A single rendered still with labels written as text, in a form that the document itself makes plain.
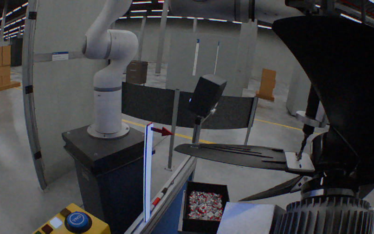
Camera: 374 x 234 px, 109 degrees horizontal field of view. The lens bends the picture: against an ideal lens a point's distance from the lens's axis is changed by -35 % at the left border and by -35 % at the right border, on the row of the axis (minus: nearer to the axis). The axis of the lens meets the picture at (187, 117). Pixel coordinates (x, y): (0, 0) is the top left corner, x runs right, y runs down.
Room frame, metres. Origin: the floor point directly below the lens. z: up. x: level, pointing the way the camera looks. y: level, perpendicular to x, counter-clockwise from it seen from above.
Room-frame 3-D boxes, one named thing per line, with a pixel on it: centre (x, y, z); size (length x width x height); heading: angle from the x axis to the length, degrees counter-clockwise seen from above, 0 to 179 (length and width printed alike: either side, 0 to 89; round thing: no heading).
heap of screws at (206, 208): (0.57, -0.11, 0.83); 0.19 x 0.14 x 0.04; 179
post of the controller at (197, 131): (0.95, -0.06, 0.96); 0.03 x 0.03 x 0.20; 73
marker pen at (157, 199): (0.55, 0.07, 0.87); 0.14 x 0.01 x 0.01; 163
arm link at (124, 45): (0.78, 0.31, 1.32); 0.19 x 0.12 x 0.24; 136
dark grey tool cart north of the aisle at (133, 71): (7.09, 1.96, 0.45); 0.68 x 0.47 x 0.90; 76
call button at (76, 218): (0.21, 0.17, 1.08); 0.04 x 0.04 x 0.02
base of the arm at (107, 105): (0.76, 0.33, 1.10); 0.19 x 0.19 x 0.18
